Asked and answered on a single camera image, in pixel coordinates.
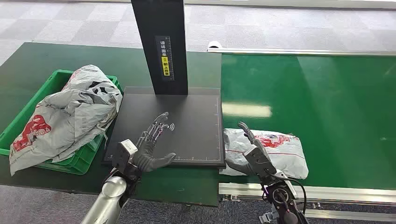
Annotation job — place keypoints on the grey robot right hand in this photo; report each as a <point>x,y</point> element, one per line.
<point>258,159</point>

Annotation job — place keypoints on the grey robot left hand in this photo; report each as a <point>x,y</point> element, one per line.
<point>145,157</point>

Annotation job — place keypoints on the grey mailer package red print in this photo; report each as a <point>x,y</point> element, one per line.
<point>287,154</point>

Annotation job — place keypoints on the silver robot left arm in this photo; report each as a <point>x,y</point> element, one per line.
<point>109,198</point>

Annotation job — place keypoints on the green conveyor belt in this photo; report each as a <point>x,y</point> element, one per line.
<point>325,108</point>

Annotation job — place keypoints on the white conveyor roller end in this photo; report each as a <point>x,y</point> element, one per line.
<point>214,44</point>

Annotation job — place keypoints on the green plastic crate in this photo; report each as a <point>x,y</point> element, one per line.
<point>77,160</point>

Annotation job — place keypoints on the large crumpled grey mailer bag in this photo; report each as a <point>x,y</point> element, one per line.
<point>74,117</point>

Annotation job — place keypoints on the black yellow column label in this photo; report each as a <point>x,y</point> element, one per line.
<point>165,61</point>

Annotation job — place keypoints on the black scanner column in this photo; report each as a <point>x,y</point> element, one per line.
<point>161,21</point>

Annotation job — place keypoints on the dark green table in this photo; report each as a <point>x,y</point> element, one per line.
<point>31,55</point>

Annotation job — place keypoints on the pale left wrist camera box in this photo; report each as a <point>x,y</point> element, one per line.
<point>125,153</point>

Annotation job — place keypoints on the black scanner base plate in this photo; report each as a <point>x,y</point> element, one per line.
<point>191,123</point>

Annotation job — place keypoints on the grey metal conveyor bracket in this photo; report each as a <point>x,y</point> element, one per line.
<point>266,216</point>

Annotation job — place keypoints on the wide aluminium conveyor rail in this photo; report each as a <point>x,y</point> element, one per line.
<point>340,194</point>

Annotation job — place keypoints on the thin aluminium conveyor rail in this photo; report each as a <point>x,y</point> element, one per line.
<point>294,51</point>

